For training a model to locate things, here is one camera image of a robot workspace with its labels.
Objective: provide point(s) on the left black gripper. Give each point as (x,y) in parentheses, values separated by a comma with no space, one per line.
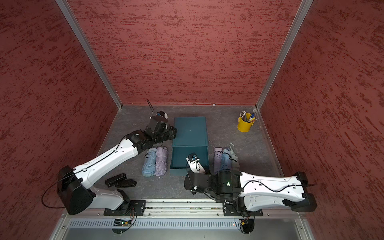
(172,135)

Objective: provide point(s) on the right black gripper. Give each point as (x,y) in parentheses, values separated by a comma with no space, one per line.
(194,191)

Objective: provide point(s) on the teal three-drawer cabinet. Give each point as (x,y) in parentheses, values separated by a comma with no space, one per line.
(192,137)

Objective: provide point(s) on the light blue umbrella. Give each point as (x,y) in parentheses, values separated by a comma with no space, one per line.
(149,167)
(226,162)

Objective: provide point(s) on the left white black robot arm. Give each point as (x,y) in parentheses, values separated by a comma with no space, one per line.
(76,185)

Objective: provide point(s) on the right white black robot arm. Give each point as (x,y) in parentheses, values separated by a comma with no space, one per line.
(248,194)

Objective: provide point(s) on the left lilac umbrella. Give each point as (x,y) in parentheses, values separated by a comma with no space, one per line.
(161,161)

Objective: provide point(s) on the lilac umbrella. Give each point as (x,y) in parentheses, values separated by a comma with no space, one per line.
(218,153)
(161,161)

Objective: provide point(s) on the right lilac umbrella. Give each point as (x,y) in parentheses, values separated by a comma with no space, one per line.
(218,153)

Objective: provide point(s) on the right sage green umbrella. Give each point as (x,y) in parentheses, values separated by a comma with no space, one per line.
(234,158)

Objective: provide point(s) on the yellow pen cup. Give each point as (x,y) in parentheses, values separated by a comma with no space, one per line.
(243,126)

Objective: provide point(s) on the pens in cup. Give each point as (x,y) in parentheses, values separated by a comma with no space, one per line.
(248,117)

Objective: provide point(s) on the black block near left base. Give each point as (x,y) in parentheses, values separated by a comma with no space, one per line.
(114,180)

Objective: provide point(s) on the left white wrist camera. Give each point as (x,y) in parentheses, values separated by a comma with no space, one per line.
(162,114)

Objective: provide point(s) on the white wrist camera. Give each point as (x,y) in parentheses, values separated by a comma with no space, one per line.
(193,161)
(162,114)

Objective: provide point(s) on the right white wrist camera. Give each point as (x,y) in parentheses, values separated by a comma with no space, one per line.
(193,161)

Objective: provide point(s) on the aluminium front rail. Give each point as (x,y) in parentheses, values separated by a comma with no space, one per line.
(204,209)

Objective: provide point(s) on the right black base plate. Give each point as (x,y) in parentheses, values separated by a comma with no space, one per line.
(229,210)

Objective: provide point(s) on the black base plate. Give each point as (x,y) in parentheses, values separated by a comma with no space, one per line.
(229,210)
(138,207)

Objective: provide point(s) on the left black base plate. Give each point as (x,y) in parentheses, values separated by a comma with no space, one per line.
(138,207)

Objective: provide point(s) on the left aluminium corner post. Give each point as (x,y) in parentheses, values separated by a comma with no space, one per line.
(79,33)

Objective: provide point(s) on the aluminium corner post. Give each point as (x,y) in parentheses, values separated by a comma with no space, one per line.
(79,33)
(291,35)

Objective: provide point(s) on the right aluminium corner post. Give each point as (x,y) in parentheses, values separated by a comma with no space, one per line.
(291,35)

